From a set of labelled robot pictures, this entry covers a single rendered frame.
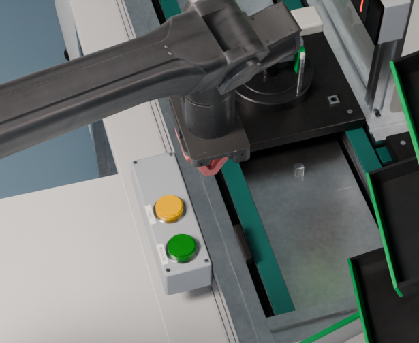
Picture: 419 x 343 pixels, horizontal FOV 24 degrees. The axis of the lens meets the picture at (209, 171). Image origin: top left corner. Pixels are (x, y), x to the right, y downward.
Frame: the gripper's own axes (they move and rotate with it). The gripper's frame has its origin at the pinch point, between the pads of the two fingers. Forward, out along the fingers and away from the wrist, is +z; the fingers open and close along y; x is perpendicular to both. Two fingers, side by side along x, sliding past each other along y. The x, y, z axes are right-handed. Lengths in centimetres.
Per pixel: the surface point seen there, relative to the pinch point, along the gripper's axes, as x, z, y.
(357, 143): -28.5, 28.9, 19.0
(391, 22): -30.4, 2.8, 18.5
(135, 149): 4, 37, 34
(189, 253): 2.0, 25.9, 5.4
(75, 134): 10, 122, 111
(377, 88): -32.5, 21.8, 23.1
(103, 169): 6, 94, 75
